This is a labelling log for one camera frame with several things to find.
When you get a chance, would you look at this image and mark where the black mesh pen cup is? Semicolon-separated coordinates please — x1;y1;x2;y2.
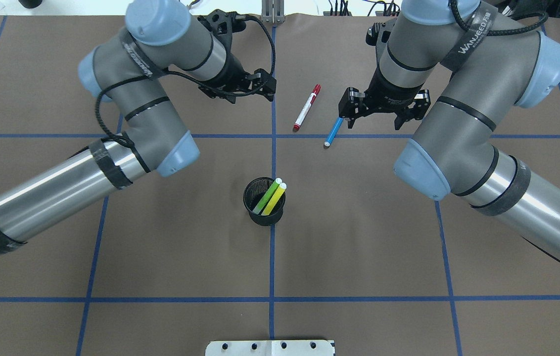
242;177;287;226

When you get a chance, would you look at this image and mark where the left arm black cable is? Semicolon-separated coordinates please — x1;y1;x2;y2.
94;14;277;149

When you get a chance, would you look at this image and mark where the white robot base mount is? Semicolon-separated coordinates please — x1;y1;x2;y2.
205;339;336;356

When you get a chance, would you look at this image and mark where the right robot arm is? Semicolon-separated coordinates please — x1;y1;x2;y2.
338;0;560;262

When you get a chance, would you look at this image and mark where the red capped white marker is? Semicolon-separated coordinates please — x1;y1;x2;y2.
293;84;321;133

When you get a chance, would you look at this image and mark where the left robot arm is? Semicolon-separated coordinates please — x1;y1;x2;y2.
0;0;276;256

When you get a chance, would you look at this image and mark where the yellow highlighter pen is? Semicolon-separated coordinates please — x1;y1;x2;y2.
261;182;287;216

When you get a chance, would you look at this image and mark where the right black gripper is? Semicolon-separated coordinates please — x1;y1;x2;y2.
337;79;431;131

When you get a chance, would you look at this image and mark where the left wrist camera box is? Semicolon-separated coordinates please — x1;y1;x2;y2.
196;9;247;39

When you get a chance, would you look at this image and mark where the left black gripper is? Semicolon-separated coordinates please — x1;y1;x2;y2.
198;59;277;104

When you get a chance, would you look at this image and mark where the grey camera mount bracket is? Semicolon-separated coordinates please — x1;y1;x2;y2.
261;0;286;25

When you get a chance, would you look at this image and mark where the green highlighter pen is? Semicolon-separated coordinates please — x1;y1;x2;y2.
252;178;282;215

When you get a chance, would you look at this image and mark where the blue highlighter pen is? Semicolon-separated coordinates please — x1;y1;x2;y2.
323;117;345;149

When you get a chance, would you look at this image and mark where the black braided cable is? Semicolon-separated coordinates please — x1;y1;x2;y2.
448;0;550;38

